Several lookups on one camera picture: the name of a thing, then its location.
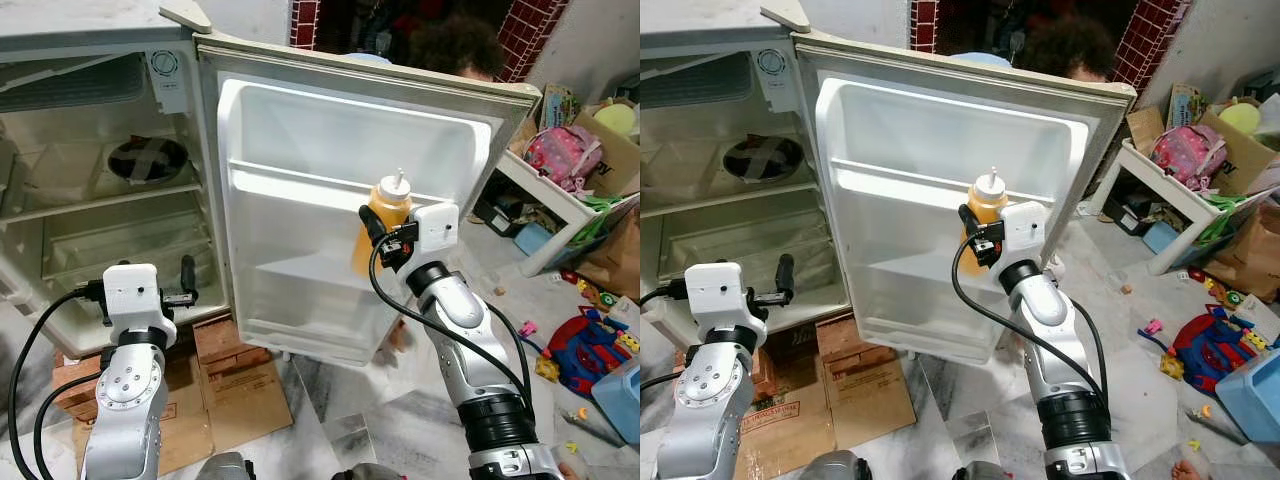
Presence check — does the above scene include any orange juice bottle white cap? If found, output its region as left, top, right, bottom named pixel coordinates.
left=350, top=168, right=413, bottom=279
left=962, top=166, right=1009, bottom=276

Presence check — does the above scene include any white fridge door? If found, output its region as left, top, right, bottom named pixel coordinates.
left=195, top=35, right=543, bottom=369
left=793, top=32, right=1141, bottom=363

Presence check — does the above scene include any black round fridge fan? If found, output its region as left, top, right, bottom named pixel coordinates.
left=722, top=135, right=806, bottom=186
left=107, top=135, right=191, bottom=186

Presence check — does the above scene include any white fridge cabinet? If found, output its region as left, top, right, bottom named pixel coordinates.
left=640, top=0, right=849, bottom=351
left=0, top=0, right=236, bottom=359

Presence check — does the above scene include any white fridge thermostat dial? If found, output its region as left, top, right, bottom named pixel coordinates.
left=755, top=45, right=791, bottom=89
left=148, top=48, right=183, bottom=91

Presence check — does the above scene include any flat brown cardboard sheet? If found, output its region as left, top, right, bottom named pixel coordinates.
left=735, top=360, right=916, bottom=476
left=55, top=350, right=296, bottom=476

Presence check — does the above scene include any brown paper bag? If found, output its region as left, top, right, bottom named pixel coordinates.
left=1200, top=200, right=1280, bottom=301
left=575, top=210, right=641, bottom=301

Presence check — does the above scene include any white shelf unit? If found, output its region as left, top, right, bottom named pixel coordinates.
left=495, top=150, right=641, bottom=279
left=1085, top=140, right=1280, bottom=276

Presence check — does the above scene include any colourful plastic toy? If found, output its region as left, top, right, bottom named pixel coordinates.
left=1185, top=268, right=1246, bottom=306
left=560, top=270, right=621, bottom=311

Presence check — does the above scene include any blue plastic bin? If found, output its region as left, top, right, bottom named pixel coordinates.
left=592, top=358, right=641, bottom=446
left=1215, top=345, right=1280, bottom=443

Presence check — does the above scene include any grey robot left leg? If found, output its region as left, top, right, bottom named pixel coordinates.
left=195, top=452, right=256, bottom=480
left=800, top=450, right=871, bottom=480

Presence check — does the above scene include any pink backpack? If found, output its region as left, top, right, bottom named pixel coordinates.
left=1150, top=125, right=1229, bottom=191
left=525, top=125, right=604, bottom=193

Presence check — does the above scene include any red blue toy bag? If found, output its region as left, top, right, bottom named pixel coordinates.
left=545, top=312, right=641, bottom=396
left=1165, top=312, right=1271, bottom=391

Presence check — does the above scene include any person with curly dark hair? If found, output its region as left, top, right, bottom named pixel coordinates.
left=950, top=12, right=1119, bottom=83
left=345, top=12, right=509, bottom=83

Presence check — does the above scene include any brown cardboard box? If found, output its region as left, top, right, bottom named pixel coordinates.
left=520, top=85, right=641, bottom=196
left=1128, top=85, right=1280, bottom=196

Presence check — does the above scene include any yellow-green round disc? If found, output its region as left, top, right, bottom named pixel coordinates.
left=1218, top=100, right=1263, bottom=136
left=595, top=103, right=638, bottom=138

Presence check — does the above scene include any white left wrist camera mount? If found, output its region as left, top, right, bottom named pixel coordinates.
left=103, top=263, right=179, bottom=336
left=685, top=262, right=766, bottom=336

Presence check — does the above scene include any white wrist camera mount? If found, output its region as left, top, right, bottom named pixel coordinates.
left=1000, top=200, right=1051, bottom=263
left=405, top=202, right=461, bottom=263
left=103, top=263, right=179, bottom=336
left=685, top=262, right=766, bottom=336

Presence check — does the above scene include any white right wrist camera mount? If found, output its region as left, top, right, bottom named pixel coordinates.
left=1000, top=200, right=1051, bottom=263
left=405, top=202, right=461, bottom=263

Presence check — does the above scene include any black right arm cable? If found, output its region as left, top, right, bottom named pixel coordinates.
left=366, top=240, right=536, bottom=411
left=948, top=238, right=1111, bottom=406

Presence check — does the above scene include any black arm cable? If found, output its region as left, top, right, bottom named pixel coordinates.
left=8, top=285, right=106, bottom=480
left=640, top=283, right=693, bottom=391
left=948, top=238, right=1111, bottom=406
left=366, top=240, right=536, bottom=411

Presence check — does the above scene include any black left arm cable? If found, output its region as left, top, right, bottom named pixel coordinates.
left=640, top=283, right=693, bottom=391
left=8, top=285, right=106, bottom=480

